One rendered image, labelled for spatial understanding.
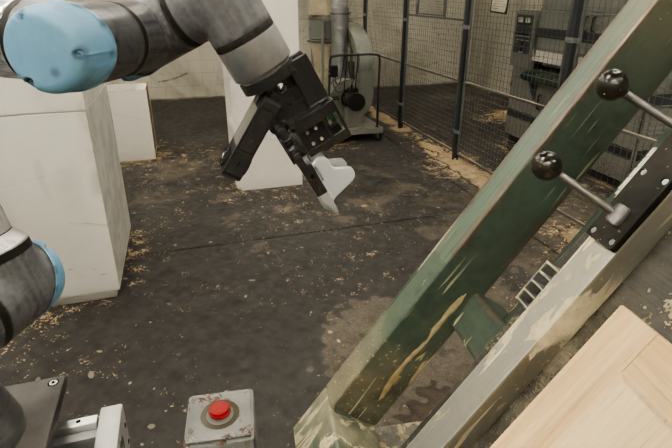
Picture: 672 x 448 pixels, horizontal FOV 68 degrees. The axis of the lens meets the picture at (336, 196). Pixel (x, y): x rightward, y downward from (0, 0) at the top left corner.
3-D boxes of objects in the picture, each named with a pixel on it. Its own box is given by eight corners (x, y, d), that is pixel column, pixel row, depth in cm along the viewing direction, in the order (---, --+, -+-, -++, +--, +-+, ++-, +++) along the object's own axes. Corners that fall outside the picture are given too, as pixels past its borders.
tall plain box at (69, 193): (44, 243, 348) (-25, -32, 282) (135, 232, 364) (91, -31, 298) (6, 318, 269) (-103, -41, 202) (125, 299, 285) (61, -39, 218)
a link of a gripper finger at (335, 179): (372, 202, 66) (341, 145, 62) (334, 225, 66) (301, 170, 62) (365, 193, 69) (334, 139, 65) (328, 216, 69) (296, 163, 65)
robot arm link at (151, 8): (51, 28, 52) (133, -23, 49) (112, 22, 62) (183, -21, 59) (94, 97, 54) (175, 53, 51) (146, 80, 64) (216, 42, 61)
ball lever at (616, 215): (611, 230, 63) (522, 168, 65) (632, 207, 62) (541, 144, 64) (620, 235, 60) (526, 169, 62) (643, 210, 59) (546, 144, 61)
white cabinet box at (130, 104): (101, 151, 548) (89, 85, 521) (157, 146, 564) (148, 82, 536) (96, 164, 508) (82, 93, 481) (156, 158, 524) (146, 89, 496)
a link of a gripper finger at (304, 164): (330, 195, 63) (296, 138, 59) (320, 202, 63) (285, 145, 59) (321, 182, 67) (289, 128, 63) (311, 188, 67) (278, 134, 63)
